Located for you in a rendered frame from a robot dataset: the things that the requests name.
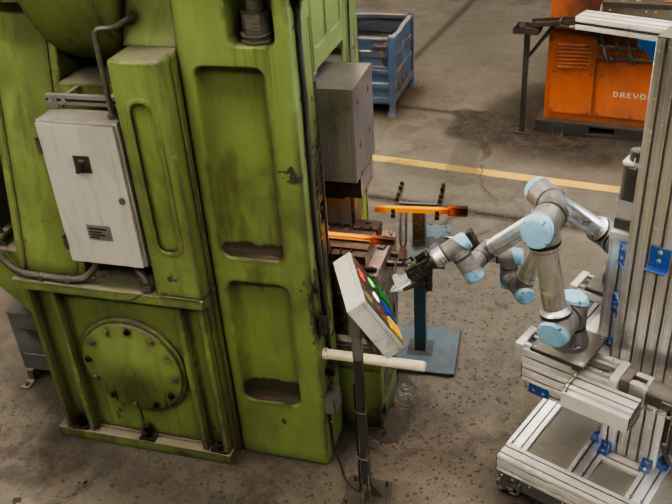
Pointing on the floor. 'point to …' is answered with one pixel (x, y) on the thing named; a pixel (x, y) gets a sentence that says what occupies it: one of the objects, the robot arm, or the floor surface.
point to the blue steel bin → (388, 54)
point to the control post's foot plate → (380, 491)
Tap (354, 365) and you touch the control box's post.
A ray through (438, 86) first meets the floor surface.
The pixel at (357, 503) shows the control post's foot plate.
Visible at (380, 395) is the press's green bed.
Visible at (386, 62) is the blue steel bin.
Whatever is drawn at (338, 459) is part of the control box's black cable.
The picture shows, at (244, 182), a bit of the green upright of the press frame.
